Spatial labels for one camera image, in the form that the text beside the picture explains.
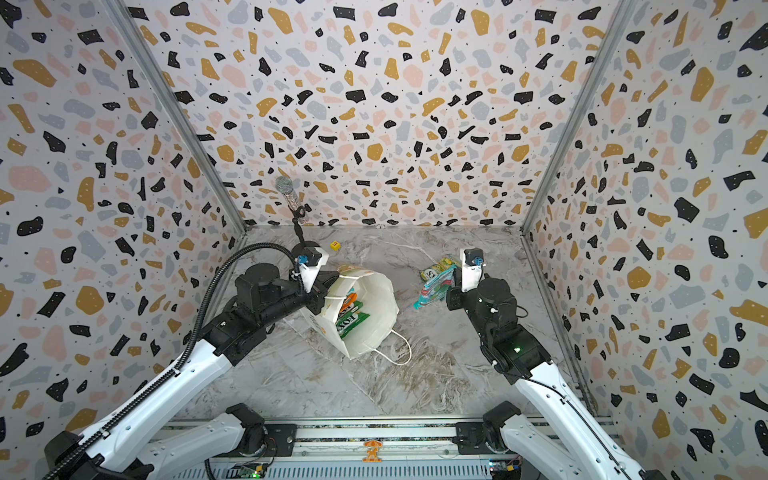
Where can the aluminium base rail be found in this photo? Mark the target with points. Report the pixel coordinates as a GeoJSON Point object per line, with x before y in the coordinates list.
{"type": "Point", "coordinates": [413, 448]}

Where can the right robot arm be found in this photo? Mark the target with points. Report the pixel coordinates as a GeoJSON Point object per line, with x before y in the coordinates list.
{"type": "Point", "coordinates": [552, 396]}

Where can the orange Fox's candy bag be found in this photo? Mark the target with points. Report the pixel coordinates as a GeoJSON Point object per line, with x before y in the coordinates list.
{"type": "Point", "coordinates": [349, 300]}

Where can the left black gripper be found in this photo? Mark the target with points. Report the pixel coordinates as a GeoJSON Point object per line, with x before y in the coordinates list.
{"type": "Point", "coordinates": [318, 291]}

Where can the white paper shopping bag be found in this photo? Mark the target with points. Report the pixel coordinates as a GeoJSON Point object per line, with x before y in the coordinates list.
{"type": "Point", "coordinates": [376, 292]}

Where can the green circuit board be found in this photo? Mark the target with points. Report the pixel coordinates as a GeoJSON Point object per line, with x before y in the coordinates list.
{"type": "Point", "coordinates": [256, 471]}

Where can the yellow-green Fox's candy bag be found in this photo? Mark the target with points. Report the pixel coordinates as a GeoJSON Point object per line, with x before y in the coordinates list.
{"type": "Point", "coordinates": [443, 265]}

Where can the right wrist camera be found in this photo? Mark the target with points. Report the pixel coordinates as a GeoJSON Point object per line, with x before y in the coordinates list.
{"type": "Point", "coordinates": [471, 264]}

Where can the green Fox's candy bag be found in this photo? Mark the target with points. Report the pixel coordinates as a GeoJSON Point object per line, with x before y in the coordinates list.
{"type": "Point", "coordinates": [350, 319]}

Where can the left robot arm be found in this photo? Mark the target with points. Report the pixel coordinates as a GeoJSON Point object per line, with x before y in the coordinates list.
{"type": "Point", "coordinates": [122, 445]}

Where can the teal mint Fox's candy bag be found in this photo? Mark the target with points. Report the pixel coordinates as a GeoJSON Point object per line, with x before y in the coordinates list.
{"type": "Point", "coordinates": [435, 290]}

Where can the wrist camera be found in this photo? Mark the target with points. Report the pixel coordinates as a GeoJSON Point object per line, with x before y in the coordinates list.
{"type": "Point", "coordinates": [471, 264]}
{"type": "Point", "coordinates": [310, 260]}

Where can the microphone on black stand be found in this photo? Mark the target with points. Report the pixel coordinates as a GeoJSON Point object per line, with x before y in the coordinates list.
{"type": "Point", "coordinates": [284, 186]}

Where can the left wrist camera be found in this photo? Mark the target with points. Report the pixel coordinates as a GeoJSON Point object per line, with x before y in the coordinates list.
{"type": "Point", "coordinates": [310, 260]}

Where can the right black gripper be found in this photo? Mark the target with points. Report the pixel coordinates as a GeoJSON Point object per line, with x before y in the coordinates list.
{"type": "Point", "coordinates": [455, 294]}

